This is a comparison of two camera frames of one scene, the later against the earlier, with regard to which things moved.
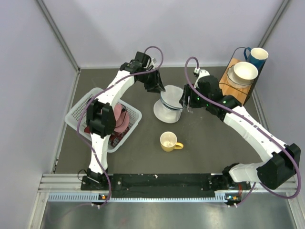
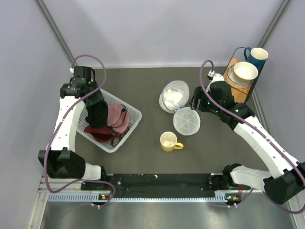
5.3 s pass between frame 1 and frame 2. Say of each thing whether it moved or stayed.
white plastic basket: stayed
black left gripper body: moved
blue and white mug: stayed
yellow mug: stayed
